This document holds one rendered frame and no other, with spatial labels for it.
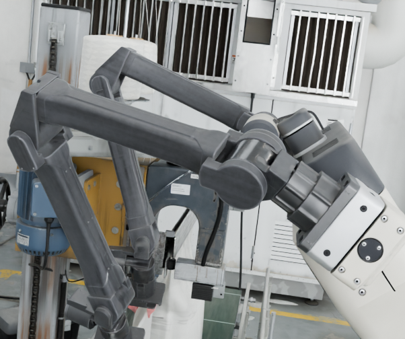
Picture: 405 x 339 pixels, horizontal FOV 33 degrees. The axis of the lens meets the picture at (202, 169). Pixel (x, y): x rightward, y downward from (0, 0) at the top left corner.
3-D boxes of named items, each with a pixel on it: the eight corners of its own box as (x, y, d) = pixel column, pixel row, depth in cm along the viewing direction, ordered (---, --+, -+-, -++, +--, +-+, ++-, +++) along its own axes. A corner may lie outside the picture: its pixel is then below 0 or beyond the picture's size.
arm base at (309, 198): (354, 177, 101) (304, 239, 103) (311, 143, 101) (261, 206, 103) (360, 187, 92) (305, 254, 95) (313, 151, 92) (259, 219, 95)
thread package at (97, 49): (132, 105, 173) (138, 37, 170) (68, 97, 174) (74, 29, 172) (145, 101, 189) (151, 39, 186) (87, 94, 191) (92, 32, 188)
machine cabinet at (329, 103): (329, 311, 473) (377, 4, 437) (15, 264, 496) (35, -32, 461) (321, 263, 587) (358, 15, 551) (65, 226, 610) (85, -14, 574)
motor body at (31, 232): (59, 262, 182) (67, 170, 177) (5, 253, 183) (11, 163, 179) (77, 247, 196) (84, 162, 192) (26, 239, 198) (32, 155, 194)
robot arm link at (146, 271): (151, 269, 161) (157, 251, 165) (123, 265, 162) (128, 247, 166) (151, 288, 165) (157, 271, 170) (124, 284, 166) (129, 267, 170)
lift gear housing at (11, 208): (20, 229, 207) (23, 194, 206) (3, 227, 208) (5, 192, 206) (33, 221, 218) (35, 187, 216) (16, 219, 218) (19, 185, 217)
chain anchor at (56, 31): (60, 45, 196) (62, 23, 195) (44, 43, 196) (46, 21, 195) (64, 45, 199) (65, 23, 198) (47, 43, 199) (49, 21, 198)
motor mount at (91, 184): (77, 239, 180) (82, 178, 177) (52, 235, 181) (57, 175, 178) (105, 214, 208) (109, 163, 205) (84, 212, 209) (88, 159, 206)
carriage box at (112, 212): (120, 268, 200) (130, 163, 195) (9, 251, 204) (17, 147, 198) (138, 245, 224) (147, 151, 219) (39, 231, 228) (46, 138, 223)
